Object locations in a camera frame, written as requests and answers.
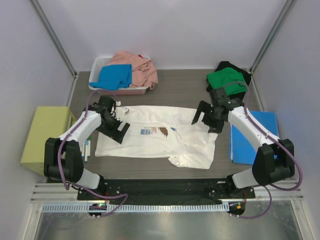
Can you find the aluminium frame post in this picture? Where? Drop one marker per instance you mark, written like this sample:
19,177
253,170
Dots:
52,35
283,14

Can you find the yellow-green foam block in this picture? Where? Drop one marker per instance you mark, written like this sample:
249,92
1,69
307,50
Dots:
48,122

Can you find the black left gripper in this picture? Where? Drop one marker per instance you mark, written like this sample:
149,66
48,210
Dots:
115,134

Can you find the white printed t-shirt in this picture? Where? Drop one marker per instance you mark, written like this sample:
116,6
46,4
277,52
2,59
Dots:
162,132

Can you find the blue t-shirt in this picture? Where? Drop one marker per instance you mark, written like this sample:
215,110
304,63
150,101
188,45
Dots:
113,77

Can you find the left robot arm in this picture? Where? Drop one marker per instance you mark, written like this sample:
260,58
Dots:
62,155

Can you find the aluminium rail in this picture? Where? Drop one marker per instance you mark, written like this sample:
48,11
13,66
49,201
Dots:
56,193

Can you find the black t-shirt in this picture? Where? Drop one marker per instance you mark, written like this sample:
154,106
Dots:
246,75

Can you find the green t-shirt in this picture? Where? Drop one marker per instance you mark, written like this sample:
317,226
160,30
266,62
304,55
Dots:
226,78

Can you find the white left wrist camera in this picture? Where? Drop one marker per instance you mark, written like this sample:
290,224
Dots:
120,111

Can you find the pink t-shirt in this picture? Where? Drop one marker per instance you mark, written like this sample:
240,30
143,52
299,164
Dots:
144,73

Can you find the right aluminium frame post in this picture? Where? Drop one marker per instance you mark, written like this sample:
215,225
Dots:
283,14

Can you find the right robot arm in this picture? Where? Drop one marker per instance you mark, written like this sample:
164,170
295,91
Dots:
274,156

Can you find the white plastic laundry basket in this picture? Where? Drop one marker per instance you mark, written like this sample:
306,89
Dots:
97,66

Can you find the white slotted cable duct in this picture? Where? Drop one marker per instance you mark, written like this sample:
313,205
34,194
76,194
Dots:
99,208

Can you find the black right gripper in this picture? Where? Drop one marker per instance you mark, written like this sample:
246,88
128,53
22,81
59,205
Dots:
202,107

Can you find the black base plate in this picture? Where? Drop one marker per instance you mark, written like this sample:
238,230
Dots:
207,188

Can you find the blue folder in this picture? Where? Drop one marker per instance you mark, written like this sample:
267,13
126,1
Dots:
240,149

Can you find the left aluminium frame post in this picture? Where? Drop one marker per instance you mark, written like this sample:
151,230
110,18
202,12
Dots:
52,35

